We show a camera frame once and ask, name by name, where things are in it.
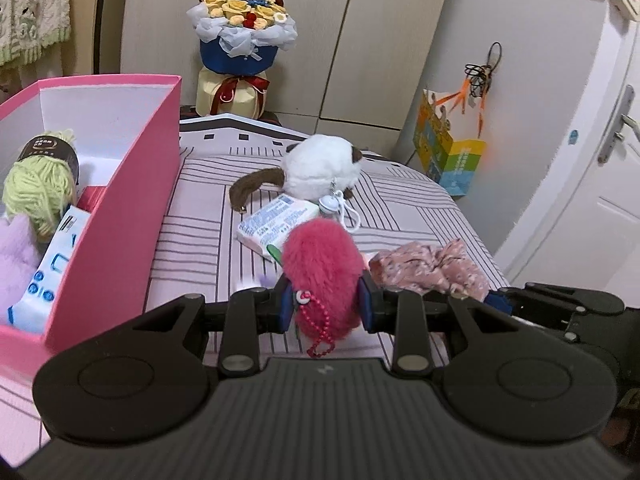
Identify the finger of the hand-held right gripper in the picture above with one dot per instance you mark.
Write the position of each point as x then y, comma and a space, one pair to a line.
535, 305

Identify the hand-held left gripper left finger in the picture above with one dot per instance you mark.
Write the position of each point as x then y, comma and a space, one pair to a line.
286, 305

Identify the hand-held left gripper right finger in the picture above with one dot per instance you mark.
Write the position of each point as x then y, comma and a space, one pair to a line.
367, 305

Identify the pink floral fabric scrunchie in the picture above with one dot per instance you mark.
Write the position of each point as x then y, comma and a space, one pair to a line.
425, 270

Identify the pink cardboard box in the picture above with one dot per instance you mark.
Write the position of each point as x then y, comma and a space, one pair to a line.
125, 200

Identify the blue white wet wipe pack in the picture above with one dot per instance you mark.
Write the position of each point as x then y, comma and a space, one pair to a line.
55, 265

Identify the white tissue pack blue print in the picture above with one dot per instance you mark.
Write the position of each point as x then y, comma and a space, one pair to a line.
270, 222

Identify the white door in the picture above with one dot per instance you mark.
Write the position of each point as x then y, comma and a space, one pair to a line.
575, 210

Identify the striped pink bed sheet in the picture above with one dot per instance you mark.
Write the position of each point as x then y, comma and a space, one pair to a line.
200, 240

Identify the white plush cat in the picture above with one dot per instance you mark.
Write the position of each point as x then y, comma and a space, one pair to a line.
320, 165

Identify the colourful paper gift bag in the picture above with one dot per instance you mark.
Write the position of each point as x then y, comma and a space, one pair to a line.
455, 160

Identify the yellow flower bouquet blue wrap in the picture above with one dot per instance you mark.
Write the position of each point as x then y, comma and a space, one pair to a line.
235, 55

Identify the beige wardrobe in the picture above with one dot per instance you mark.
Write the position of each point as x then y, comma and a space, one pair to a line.
380, 35

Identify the purple plush toy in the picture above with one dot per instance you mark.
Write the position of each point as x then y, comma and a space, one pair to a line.
15, 260

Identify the green yarn ball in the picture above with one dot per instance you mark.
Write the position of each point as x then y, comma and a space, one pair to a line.
35, 190

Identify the cream fluffy cardigan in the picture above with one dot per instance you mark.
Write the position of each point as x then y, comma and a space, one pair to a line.
30, 10

